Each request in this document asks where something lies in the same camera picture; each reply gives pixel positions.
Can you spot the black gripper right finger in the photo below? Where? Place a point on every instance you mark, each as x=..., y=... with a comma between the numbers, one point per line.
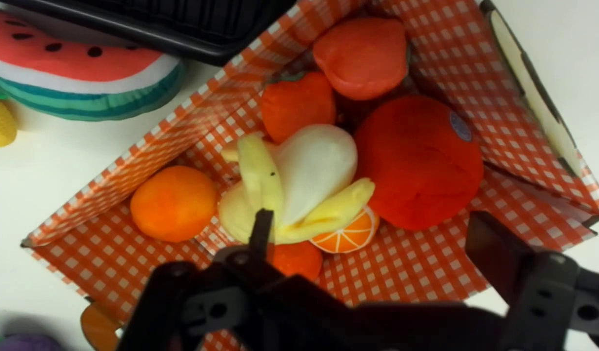
x=495, y=251

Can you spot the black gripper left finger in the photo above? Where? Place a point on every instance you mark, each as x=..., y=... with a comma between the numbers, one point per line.
x=261, y=235

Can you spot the yellow banana plush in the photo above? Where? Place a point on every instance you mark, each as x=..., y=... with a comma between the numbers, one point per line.
x=310, y=169

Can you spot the small orange-red plush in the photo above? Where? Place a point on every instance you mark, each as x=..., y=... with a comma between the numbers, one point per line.
x=298, y=260

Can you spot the orange checkered box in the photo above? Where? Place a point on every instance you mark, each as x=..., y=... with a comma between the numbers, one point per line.
x=441, y=274

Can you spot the orange slice plush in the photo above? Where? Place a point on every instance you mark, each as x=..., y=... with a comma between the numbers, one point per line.
x=347, y=239

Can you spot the round orange plush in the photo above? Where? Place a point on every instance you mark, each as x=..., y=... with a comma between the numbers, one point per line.
x=173, y=204

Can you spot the large red round plush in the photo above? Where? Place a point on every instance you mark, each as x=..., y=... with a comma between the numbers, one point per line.
x=417, y=163

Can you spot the black ribbed plastic tray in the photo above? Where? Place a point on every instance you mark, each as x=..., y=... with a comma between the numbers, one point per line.
x=181, y=26

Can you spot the watermelon slice plush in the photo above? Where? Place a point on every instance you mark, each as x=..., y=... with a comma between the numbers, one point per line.
x=70, y=65

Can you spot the orange carrot toy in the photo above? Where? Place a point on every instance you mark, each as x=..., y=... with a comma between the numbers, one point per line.
x=294, y=104

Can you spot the orange-red persimmon toy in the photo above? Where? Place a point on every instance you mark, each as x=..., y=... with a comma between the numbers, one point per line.
x=359, y=56

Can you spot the purple eggplant toy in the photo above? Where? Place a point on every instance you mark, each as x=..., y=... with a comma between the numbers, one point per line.
x=25, y=342

